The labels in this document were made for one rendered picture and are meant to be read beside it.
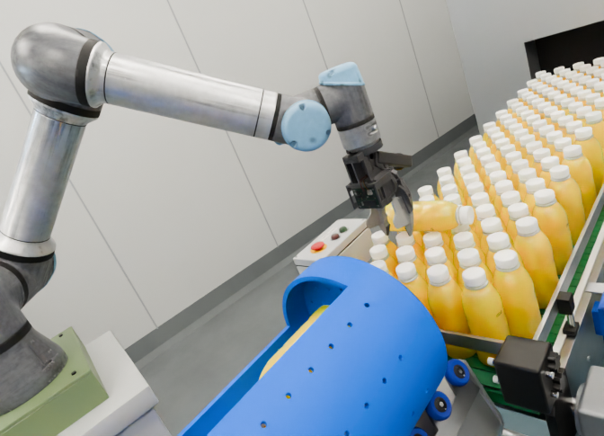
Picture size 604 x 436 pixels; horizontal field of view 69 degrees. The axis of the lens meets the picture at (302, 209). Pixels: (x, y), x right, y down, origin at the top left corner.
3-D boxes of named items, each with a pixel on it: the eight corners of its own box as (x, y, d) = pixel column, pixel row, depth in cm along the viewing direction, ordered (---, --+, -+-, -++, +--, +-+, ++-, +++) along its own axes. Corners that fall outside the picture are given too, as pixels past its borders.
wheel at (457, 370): (438, 373, 76) (444, 370, 74) (448, 355, 78) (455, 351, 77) (458, 393, 75) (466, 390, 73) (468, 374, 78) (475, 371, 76)
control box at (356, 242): (306, 291, 113) (291, 257, 110) (350, 249, 125) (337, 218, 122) (335, 296, 106) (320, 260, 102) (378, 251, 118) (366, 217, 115)
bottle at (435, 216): (385, 196, 104) (462, 192, 91) (398, 210, 108) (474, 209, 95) (377, 223, 101) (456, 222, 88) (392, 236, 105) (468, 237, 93)
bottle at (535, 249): (555, 315, 88) (537, 236, 82) (519, 307, 94) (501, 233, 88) (570, 296, 92) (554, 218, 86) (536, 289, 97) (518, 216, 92)
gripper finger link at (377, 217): (364, 244, 94) (358, 206, 89) (378, 229, 97) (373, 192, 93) (377, 246, 92) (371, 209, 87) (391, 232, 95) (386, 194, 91)
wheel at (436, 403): (418, 406, 71) (424, 404, 70) (430, 386, 74) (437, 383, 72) (439, 428, 70) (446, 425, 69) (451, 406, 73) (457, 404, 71)
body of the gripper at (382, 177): (353, 212, 89) (333, 157, 85) (376, 192, 94) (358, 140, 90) (385, 211, 83) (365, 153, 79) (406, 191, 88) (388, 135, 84)
